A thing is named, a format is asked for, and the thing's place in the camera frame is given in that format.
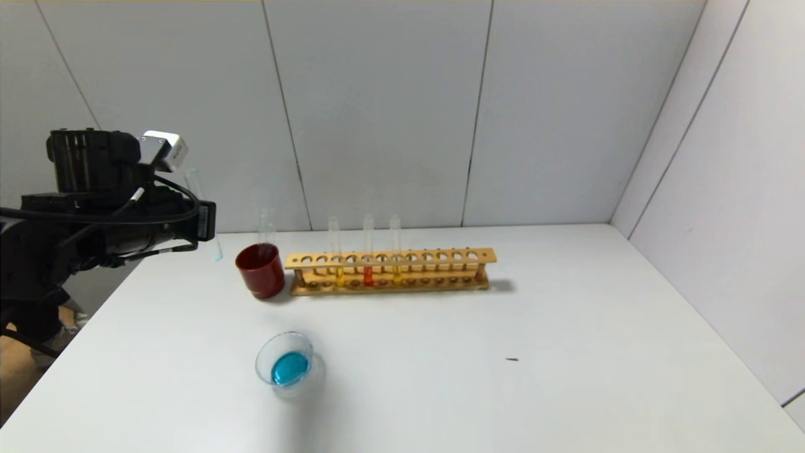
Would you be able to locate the grey white sneaker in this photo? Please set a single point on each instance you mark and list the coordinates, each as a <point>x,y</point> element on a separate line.
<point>47,352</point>

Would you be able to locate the glass test tube red pigment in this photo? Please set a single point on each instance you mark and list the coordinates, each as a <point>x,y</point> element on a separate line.
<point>368,275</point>

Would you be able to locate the dark red plastic cup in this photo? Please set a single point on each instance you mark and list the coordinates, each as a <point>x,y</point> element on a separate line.
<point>261,274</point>

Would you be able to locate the wooden test tube rack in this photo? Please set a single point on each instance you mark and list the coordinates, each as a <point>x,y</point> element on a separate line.
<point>390,259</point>

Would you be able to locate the glass test tube yellow pigment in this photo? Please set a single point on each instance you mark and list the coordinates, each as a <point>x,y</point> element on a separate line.
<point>338,277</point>
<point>396,274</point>

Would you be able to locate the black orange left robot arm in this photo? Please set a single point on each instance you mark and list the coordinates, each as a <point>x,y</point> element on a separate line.
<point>38,245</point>

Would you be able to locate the empty glass test tube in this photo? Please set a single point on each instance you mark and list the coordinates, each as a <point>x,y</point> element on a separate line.
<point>267,226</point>

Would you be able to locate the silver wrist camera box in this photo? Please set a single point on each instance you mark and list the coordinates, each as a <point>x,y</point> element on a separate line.
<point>165,150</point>

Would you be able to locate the clear glass beaker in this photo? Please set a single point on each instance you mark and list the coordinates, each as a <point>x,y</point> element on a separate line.
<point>289,368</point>

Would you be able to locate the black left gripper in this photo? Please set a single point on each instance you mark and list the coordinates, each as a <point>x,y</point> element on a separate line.
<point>205,221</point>

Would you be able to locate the glass test tube blue pigment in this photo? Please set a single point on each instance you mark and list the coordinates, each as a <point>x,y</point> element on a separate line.
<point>217,251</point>

